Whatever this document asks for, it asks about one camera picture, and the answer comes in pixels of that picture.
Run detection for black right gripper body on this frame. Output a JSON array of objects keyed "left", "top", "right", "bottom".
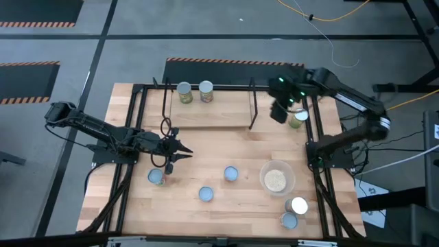
[{"left": 270, "top": 101, "right": 289, "bottom": 125}]

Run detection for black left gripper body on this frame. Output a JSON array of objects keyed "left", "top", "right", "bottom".
[{"left": 137, "top": 132, "right": 176, "bottom": 162}]

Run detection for tall green oranges can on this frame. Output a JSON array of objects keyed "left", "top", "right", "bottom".
[{"left": 287, "top": 108, "right": 309, "bottom": 130}]

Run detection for tall mixed fruit can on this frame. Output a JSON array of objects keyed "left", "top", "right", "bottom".
[{"left": 147, "top": 167, "right": 167, "bottom": 187}]

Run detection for short yellow pink-dotted can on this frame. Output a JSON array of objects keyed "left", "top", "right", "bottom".
[{"left": 198, "top": 186, "right": 215, "bottom": 203}]

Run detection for tall green peaches can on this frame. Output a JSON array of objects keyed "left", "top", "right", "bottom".
[{"left": 176, "top": 81, "right": 193, "bottom": 105}]

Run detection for short mandarin oranges can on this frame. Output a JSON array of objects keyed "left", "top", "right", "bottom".
[{"left": 224, "top": 165, "right": 239, "bottom": 183}]

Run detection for tall peaches can blue base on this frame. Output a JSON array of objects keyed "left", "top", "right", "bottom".
[{"left": 198, "top": 80, "right": 215, "bottom": 104}]

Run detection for tall teal tomatoes can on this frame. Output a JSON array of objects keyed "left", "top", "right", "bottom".
[{"left": 285, "top": 196, "right": 309, "bottom": 216}]

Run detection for white translucent bowl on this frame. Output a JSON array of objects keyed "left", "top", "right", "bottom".
[{"left": 259, "top": 159, "right": 296, "bottom": 198}]

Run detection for beige grains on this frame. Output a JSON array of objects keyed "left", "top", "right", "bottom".
[{"left": 263, "top": 169, "right": 287, "bottom": 193}]

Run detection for black hazard-striped floor mat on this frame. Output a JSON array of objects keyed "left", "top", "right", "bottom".
[
  {"left": 0, "top": 60, "right": 61, "bottom": 106},
  {"left": 162, "top": 57, "right": 305, "bottom": 86},
  {"left": 0, "top": 0, "right": 84, "bottom": 28}
]

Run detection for small silver-lidded can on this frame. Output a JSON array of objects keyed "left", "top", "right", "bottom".
[{"left": 279, "top": 211, "right": 299, "bottom": 230}]

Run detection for white printed sheet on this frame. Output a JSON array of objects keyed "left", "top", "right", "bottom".
[{"left": 355, "top": 178, "right": 388, "bottom": 229}]

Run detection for black upright box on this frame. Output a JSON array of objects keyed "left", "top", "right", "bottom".
[{"left": 423, "top": 109, "right": 439, "bottom": 210}]

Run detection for black floor furniture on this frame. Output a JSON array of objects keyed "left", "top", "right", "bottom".
[{"left": 358, "top": 187, "right": 439, "bottom": 247}]

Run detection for black aluminium table frame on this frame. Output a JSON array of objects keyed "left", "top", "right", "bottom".
[{"left": 80, "top": 82, "right": 366, "bottom": 241}]

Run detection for wooden shelf with black frame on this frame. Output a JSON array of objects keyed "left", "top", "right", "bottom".
[{"left": 161, "top": 77, "right": 259, "bottom": 131}]

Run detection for thin white floor cable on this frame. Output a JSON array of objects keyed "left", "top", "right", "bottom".
[{"left": 294, "top": 0, "right": 360, "bottom": 69}]

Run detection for yellow floor cable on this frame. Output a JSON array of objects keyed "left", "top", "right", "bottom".
[
  {"left": 387, "top": 88, "right": 439, "bottom": 111},
  {"left": 276, "top": 0, "right": 372, "bottom": 22}
]

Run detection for black rig leg frame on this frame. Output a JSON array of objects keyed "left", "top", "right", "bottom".
[{"left": 373, "top": 0, "right": 439, "bottom": 93}]

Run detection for thick grey floor cable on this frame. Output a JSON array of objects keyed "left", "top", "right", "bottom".
[{"left": 355, "top": 143, "right": 439, "bottom": 176}]

